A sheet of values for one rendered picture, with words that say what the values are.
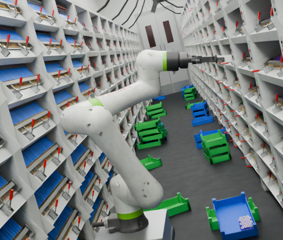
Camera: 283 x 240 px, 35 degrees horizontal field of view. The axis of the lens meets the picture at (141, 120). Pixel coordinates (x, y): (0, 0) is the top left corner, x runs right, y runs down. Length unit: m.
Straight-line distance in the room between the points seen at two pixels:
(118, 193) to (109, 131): 0.39
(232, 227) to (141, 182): 1.02
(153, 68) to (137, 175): 0.51
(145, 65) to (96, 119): 0.45
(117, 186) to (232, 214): 1.02
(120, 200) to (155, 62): 0.63
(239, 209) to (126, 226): 0.97
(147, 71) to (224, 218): 1.15
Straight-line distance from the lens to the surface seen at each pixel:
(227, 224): 2.75
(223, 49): 3.79
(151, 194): 1.86
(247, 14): 2.41
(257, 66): 2.41
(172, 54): 2.03
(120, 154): 1.76
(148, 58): 2.01
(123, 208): 2.03
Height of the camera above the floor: 1.12
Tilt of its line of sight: 8 degrees down
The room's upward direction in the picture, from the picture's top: 15 degrees counter-clockwise
